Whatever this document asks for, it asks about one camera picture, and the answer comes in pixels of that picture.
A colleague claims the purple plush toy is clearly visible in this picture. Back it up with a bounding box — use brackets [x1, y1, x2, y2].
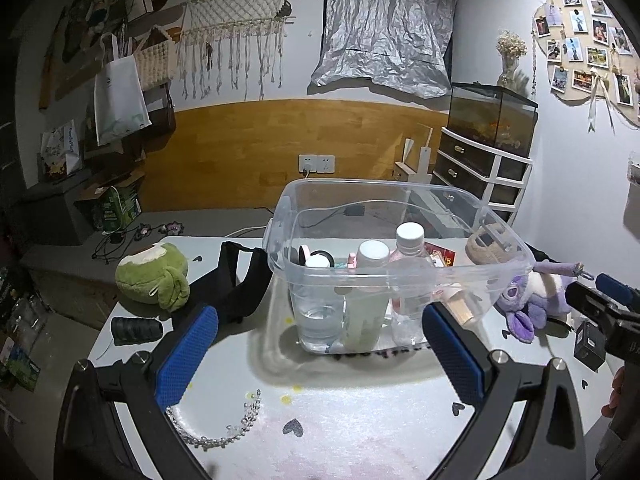
[500, 259, 597, 345]

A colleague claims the tan brown object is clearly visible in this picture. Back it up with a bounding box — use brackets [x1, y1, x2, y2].
[439, 284, 483, 325]

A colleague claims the black cylindrical object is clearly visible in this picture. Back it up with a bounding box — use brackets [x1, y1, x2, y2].
[110, 317, 164, 346]

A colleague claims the clear pink water bottle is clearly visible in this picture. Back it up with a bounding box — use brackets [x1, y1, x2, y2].
[389, 222, 437, 347]

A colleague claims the green carton box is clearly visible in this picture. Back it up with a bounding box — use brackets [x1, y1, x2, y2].
[101, 186, 143, 231]

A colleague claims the small woven basket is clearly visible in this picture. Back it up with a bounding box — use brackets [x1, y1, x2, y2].
[466, 225, 517, 266]

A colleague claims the light wooden stand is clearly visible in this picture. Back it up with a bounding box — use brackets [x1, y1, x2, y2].
[394, 125, 434, 184]

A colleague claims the printed paper bag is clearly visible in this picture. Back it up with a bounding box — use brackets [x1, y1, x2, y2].
[40, 120, 84, 184]

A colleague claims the photo pin board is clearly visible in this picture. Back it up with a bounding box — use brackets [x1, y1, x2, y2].
[531, 0, 640, 133]

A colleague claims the silver crystal tiara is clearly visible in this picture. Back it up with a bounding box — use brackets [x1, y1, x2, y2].
[166, 389, 264, 462]

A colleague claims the cream knitted bag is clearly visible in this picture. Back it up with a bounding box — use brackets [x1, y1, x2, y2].
[132, 26, 177, 93]

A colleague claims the glass fish tank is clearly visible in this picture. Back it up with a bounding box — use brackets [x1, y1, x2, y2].
[446, 82, 540, 159]

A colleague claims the clear plastic container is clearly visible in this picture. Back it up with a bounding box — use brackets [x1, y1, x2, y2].
[264, 177, 535, 357]

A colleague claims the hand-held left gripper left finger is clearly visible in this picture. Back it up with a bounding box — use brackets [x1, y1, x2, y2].
[55, 305, 221, 480]

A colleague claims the white bottle with white cap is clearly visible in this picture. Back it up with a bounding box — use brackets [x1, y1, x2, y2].
[344, 240, 392, 352]

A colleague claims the green snack packet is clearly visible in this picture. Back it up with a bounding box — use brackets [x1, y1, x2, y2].
[0, 345, 42, 393]

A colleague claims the person's right hand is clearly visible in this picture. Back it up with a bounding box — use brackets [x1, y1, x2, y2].
[601, 365, 628, 417]

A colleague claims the dried flower vase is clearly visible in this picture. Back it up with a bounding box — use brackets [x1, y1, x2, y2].
[495, 30, 529, 93]

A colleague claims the small red box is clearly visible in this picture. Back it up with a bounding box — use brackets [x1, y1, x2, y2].
[424, 242, 457, 267]

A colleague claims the white frame drawer unit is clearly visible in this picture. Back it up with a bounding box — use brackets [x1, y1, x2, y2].
[431, 126, 534, 225]

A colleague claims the green frog plush toy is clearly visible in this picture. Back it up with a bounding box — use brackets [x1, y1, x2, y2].
[115, 242, 191, 312]

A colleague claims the clear bottle white cap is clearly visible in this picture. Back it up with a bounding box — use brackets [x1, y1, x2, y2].
[290, 291, 347, 353]

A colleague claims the white wall socket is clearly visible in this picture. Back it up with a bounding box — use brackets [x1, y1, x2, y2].
[298, 153, 336, 175]

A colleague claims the cream macrame wall hanging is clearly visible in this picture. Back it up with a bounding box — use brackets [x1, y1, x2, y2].
[176, 0, 302, 102]

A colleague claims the open cardboard box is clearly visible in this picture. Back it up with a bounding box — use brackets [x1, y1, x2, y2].
[74, 167, 147, 207]

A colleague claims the small black box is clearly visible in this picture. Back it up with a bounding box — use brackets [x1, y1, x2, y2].
[573, 320, 607, 374]

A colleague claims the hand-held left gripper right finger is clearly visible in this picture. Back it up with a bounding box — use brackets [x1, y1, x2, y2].
[422, 302, 588, 480]

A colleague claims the dark storage bench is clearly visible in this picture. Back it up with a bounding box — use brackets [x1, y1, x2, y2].
[11, 169, 97, 247]

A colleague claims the crinkled silver foil sheet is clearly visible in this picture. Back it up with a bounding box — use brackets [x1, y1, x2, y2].
[310, 0, 459, 101]

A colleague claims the white round case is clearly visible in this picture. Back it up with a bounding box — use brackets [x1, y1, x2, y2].
[298, 244, 336, 269]

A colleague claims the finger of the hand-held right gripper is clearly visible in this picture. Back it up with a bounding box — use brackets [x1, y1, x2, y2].
[594, 273, 640, 308]
[565, 280, 632, 323]

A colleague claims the dark wall board with plushies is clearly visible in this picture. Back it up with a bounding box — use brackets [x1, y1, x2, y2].
[41, 0, 174, 110]

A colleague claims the white tote bag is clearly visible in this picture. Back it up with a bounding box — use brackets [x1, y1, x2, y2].
[93, 32, 153, 147]

